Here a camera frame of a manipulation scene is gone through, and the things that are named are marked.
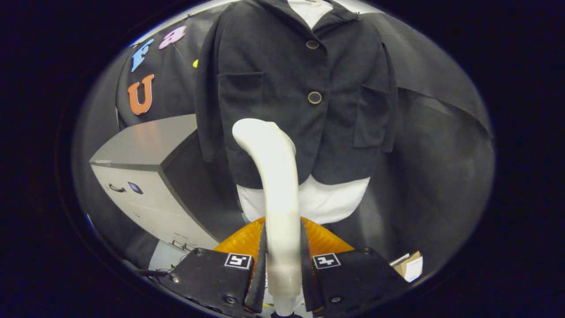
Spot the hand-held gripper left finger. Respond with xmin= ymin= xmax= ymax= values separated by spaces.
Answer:
xmin=160 ymin=216 xmax=267 ymax=318

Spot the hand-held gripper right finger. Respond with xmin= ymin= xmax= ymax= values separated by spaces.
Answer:
xmin=301 ymin=216 xmax=409 ymax=318

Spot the white garment steamer with hose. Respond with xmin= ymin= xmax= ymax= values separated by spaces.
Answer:
xmin=232 ymin=118 xmax=305 ymax=318

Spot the black blazer jacket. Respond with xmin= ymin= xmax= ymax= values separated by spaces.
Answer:
xmin=194 ymin=0 xmax=398 ymax=189

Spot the small cardboard box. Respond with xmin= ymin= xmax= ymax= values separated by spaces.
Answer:
xmin=391 ymin=251 xmax=423 ymax=283

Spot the white mannequin torso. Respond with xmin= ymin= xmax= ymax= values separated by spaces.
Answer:
xmin=236 ymin=0 xmax=371 ymax=225

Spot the black backdrop cloth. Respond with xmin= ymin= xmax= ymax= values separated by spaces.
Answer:
xmin=73 ymin=4 xmax=495 ymax=283

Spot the grey drawer cabinet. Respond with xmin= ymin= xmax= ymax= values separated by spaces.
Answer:
xmin=89 ymin=114 xmax=221 ymax=252

